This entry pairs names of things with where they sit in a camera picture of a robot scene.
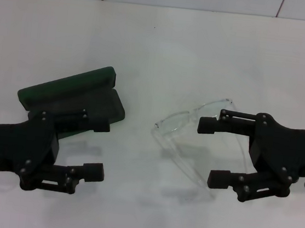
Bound green glasses case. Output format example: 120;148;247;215
12;55;131;147

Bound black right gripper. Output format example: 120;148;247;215
189;105;305;211

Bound clear plastic glasses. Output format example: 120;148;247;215
143;90;254;203

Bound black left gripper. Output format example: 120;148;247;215
0;106;112;199

